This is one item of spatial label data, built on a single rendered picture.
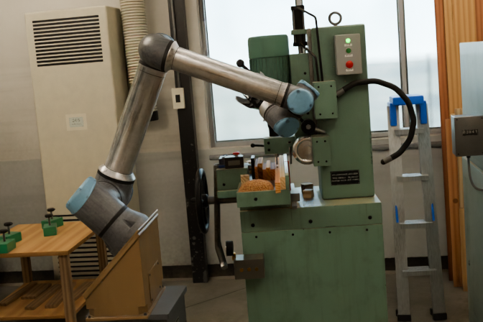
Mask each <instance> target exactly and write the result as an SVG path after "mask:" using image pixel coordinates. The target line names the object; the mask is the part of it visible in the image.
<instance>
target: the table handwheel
mask: <svg viewBox="0 0 483 322"><path fill-rule="evenodd" d="M219 202H220V204H222V203H237V202H236V197H235V198H220V200H219ZM211 204H214V196H208V184H207V179H206V174H205V171H204V169H202V168H199V169H198V170H197V172H196V175H195V206H196V213H197V219H198V226H199V229H200V231H201V233H202V234H206V233H207V232H208V228H209V218H210V212H209V205H211Z"/></svg>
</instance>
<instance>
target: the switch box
mask: <svg viewBox="0 0 483 322"><path fill-rule="evenodd" d="M346 38H349V39H350V40H351V41H350V43H346ZM344 44H352V46H346V47H344ZM348 47H349V48H351V53H349V54H348V53H346V48H348ZM334 49H335V61H336V74H337V75H349V74H359V73H362V55H361V42H360V34H342V35H335V36H334ZM350 54H352V55H353V56H352V57H345V55H350ZM349 60H350V61H352V62H353V67H352V68H347V67H346V62H347V61H349ZM346 69H354V71H346Z"/></svg>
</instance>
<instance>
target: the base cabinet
mask: <svg viewBox="0 0 483 322"><path fill-rule="evenodd" d="M241 238H242V247H243V254H261V253H264V268H265V277H264V278H257V279H245V283H246V292H247V309H248V318H249V322H388V314H387V289H386V276H385V251H384V239H383V225H382V224H367V225H355V226H334V227H323V228H311V229H290V230H278V231H257V232H245V233H241Z"/></svg>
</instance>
